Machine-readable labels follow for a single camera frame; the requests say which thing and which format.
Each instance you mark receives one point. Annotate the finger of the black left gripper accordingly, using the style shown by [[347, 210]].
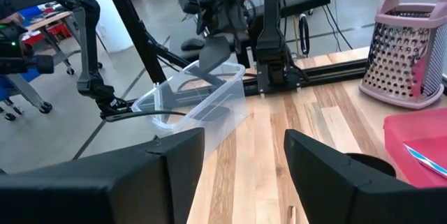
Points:
[[243, 47], [216, 53]]

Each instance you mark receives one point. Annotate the wooden workbench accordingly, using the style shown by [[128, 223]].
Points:
[[49, 20]]

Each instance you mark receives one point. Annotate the pink plastic tray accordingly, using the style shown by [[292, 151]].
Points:
[[419, 130]]

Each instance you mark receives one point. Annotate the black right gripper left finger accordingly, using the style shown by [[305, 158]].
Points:
[[104, 189]]

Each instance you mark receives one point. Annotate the black aluminium table frame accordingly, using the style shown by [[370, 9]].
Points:
[[132, 25]]

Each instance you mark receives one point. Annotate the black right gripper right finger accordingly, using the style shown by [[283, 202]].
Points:
[[349, 196]]

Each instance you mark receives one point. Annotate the black articulated stand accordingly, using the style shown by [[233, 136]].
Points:
[[87, 42]]

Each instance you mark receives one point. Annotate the clear plastic container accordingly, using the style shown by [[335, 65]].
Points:
[[181, 95]]

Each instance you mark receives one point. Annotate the person's hand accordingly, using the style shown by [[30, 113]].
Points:
[[10, 18]]

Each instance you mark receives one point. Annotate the blue silver knife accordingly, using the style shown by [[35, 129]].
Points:
[[426, 161]]

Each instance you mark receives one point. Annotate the pink steel box grater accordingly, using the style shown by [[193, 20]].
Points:
[[394, 63]]

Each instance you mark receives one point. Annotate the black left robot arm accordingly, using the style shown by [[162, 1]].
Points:
[[272, 25]]

